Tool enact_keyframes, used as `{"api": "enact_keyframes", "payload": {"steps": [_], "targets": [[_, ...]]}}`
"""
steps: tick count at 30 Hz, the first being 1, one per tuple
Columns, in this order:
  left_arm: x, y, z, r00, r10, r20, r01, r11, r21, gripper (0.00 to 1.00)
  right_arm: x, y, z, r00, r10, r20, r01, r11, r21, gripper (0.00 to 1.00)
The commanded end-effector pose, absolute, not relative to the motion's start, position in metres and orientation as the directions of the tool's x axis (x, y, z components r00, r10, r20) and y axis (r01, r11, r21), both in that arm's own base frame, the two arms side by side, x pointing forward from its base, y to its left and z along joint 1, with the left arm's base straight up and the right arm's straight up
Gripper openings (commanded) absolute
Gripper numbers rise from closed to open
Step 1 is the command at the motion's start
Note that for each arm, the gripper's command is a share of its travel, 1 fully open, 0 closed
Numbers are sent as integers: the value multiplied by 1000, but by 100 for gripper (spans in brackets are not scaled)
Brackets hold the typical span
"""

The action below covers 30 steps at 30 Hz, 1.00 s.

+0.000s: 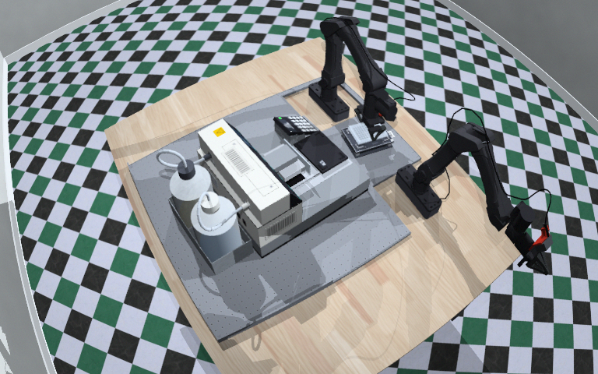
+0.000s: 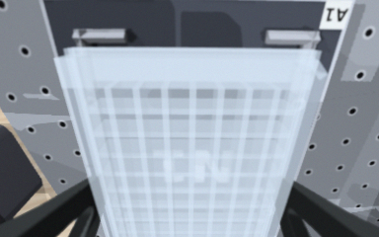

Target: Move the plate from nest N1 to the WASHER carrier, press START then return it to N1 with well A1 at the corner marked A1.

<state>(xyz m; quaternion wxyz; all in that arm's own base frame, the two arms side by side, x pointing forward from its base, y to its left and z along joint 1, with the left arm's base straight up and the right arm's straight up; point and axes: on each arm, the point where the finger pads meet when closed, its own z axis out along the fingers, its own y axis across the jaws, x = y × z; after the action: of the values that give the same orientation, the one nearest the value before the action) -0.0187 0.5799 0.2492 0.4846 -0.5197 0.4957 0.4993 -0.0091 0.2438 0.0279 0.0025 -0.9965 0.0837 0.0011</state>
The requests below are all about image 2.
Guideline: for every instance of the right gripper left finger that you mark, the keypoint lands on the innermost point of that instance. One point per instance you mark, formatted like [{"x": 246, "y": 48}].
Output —
[{"x": 53, "y": 216}]

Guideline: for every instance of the white multi-well plate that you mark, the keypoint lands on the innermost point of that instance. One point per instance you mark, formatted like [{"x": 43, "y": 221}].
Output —
[{"x": 151, "y": 171}]

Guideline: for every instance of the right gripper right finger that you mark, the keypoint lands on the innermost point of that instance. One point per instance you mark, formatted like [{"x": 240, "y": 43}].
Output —
[{"x": 326, "y": 218}]

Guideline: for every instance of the dark grey rectangular frame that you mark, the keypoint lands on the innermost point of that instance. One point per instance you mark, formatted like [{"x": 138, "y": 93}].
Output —
[{"x": 297, "y": 24}]

